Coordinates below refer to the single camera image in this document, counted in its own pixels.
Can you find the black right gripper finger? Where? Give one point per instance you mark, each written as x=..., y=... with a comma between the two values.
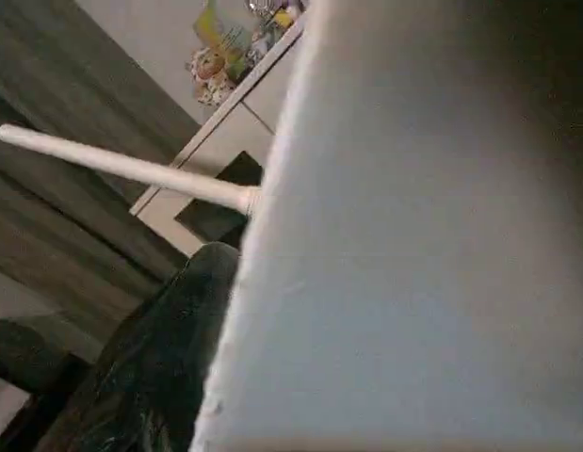
x=159, y=367

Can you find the white plastic table leg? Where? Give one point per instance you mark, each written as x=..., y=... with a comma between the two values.
x=121, y=165

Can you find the grey curtain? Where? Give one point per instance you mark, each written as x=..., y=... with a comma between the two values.
x=65, y=113

